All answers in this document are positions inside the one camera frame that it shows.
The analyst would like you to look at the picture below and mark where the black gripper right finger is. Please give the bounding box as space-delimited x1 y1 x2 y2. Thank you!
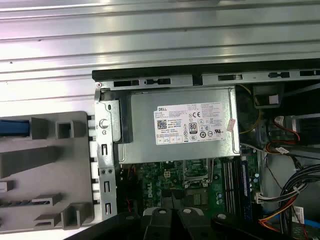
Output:
171 190 278 240

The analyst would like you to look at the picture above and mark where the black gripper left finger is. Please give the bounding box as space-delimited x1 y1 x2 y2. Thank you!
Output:
72 189 176 240

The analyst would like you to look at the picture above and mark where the hard disk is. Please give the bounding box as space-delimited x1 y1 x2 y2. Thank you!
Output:
0 119 31 138

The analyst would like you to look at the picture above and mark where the green motherboard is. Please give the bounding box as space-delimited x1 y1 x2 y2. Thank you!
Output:
119 149 263 226

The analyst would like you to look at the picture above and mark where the black RAM slot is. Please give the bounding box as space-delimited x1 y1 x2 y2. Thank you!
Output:
229 159 237 216
223 159 230 216

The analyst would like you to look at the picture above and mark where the CPU socket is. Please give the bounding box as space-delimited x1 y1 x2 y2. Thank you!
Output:
183 157 215 189

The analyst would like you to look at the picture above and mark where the silver power supply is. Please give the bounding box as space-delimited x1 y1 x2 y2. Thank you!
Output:
118 86 241 165

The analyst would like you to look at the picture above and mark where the grey plastic parts rack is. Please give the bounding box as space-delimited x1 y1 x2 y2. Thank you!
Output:
0 111 95 235

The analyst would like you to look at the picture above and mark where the grey optical drive cage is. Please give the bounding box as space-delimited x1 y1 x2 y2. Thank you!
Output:
287 114 320 148

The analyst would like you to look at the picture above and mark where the black open PC case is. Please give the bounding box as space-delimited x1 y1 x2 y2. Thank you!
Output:
91 57 320 240

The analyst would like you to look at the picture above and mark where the orange wire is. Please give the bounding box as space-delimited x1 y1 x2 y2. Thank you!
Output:
258 211 288 227

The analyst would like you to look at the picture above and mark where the blue flat data wire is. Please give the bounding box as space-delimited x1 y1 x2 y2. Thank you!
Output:
301 216 320 237

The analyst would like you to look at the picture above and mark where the yellow wire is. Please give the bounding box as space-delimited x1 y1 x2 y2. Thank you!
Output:
236 84 262 134

